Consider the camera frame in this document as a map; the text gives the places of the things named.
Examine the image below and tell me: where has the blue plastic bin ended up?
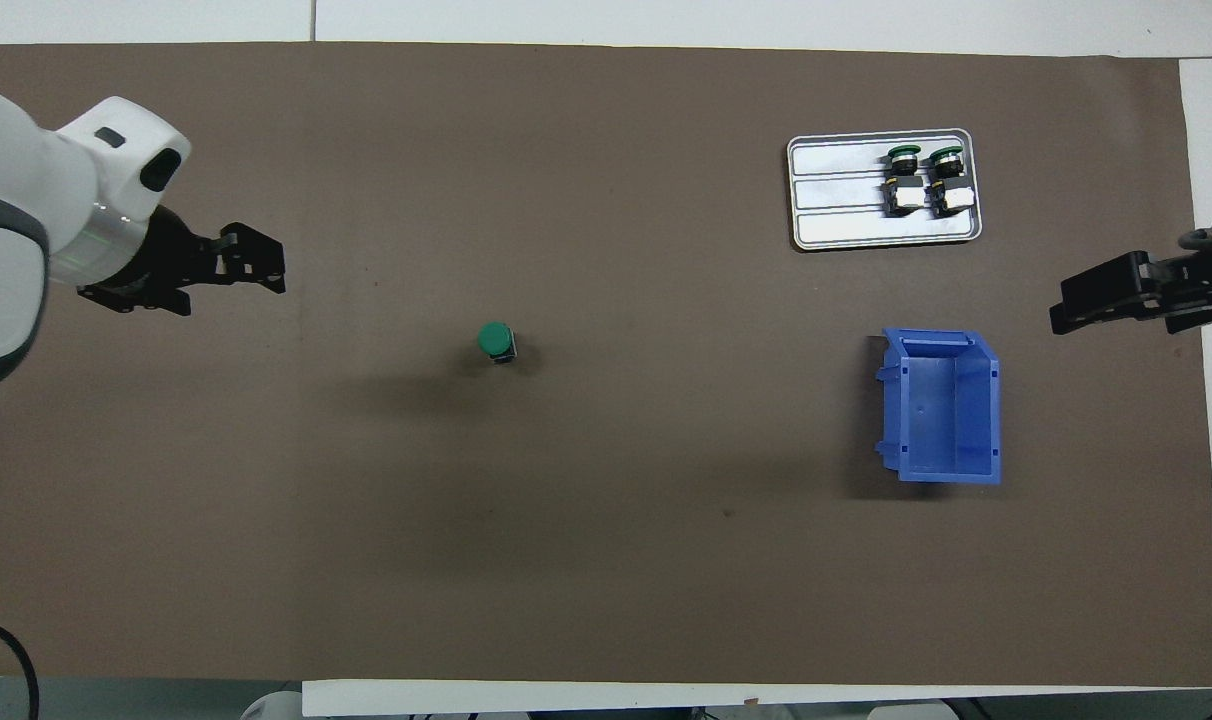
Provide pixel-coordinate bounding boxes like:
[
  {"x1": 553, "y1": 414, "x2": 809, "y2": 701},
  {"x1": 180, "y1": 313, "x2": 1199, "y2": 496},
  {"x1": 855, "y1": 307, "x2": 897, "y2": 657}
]
[{"x1": 874, "y1": 327, "x2": 1003, "y2": 486}]

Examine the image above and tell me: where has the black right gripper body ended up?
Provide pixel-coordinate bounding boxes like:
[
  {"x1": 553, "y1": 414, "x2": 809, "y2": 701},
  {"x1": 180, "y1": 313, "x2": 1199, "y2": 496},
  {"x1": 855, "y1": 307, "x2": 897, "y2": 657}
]
[{"x1": 1151, "y1": 250, "x2": 1212, "y2": 321}]

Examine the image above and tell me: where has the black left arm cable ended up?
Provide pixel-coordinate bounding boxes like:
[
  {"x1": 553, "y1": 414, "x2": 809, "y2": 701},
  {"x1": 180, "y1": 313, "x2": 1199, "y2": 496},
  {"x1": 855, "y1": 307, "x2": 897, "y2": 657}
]
[{"x1": 0, "y1": 615, "x2": 42, "y2": 720}]

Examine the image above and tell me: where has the silver metal tray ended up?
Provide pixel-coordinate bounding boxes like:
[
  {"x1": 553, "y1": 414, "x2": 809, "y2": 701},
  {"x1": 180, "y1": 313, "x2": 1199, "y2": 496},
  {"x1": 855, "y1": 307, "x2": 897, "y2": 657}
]
[{"x1": 786, "y1": 128, "x2": 984, "y2": 251}]

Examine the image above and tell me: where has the brown table mat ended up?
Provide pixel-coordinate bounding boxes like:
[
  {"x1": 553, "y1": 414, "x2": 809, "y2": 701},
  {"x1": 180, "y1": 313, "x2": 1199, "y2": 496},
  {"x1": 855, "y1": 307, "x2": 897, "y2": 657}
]
[{"x1": 0, "y1": 42, "x2": 1212, "y2": 689}]

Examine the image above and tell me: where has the green push button switch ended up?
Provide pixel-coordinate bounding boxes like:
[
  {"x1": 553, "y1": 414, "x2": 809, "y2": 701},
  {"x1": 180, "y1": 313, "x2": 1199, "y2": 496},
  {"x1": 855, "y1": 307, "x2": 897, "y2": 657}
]
[
  {"x1": 476, "y1": 321, "x2": 519, "y2": 367},
  {"x1": 881, "y1": 144, "x2": 922, "y2": 218},
  {"x1": 926, "y1": 145, "x2": 975, "y2": 218}
]

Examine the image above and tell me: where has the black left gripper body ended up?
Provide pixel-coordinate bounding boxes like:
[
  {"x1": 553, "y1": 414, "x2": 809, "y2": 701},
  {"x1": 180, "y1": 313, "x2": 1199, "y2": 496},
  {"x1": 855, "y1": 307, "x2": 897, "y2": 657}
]
[{"x1": 116, "y1": 207, "x2": 222, "y2": 291}]

